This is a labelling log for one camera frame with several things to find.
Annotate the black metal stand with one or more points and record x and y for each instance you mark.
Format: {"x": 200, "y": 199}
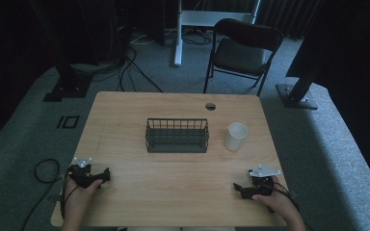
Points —
{"x": 298, "y": 93}
{"x": 69, "y": 83}

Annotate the person's right hand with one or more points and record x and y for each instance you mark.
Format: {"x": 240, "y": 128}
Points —
{"x": 277, "y": 200}

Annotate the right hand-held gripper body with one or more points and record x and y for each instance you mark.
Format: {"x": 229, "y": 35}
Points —
{"x": 260, "y": 184}

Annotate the dark curtain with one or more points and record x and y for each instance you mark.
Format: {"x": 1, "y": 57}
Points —
{"x": 289, "y": 16}

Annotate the white cup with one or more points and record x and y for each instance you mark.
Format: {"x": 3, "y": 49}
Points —
{"x": 236, "y": 136}

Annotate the person's left hand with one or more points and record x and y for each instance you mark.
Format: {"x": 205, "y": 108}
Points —
{"x": 82, "y": 196}

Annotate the white desk frame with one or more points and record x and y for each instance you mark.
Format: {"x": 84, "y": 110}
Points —
{"x": 202, "y": 17}

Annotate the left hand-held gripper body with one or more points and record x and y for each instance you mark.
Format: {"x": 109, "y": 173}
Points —
{"x": 83, "y": 174}

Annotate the black folding chair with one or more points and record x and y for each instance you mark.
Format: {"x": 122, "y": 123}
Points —
{"x": 242, "y": 56}

